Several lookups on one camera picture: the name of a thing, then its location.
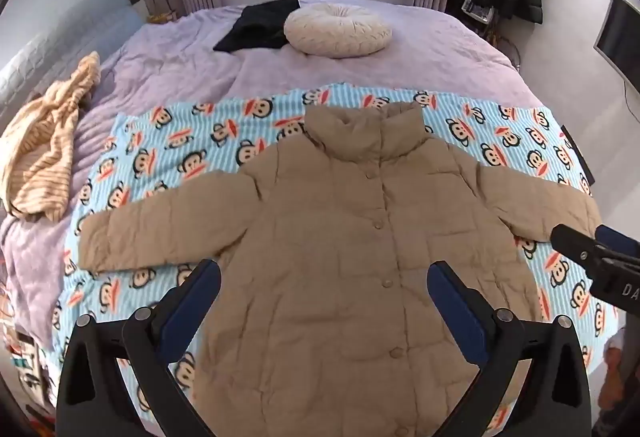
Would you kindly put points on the lilac quilted bedspread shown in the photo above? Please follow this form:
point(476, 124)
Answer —
point(200, 52)

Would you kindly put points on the tan puffer jacket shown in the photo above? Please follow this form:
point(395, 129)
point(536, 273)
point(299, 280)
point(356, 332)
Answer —
point(325, 242)

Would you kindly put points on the round cream cushion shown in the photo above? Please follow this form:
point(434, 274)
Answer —
point(335, 29)

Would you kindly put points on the striped monkey print blanket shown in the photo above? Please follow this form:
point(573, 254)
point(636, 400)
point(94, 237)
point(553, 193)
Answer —
point(150, 142)

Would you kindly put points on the beige striped cloth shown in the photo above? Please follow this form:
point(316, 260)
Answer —
point(40, 142)

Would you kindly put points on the grey padded headboard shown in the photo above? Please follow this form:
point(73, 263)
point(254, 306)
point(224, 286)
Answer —
point(65, 22)

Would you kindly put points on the black garment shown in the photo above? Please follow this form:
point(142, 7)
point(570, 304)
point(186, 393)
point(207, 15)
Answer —
point(255, 27)

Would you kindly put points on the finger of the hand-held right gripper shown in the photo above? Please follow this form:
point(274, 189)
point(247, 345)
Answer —
point(617, 239)
point(575, 242)

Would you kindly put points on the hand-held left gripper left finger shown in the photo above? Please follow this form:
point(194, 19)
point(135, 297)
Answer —
point(192, 307)

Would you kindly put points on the wall mounted television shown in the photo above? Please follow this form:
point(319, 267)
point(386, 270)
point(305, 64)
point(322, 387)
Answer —
point(622, 37)

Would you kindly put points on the black rack with items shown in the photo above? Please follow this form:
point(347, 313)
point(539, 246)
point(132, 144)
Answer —
point(477, 9)

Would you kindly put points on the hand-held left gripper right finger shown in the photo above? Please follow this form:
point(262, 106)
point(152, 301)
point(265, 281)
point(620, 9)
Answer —
point(460, 312)

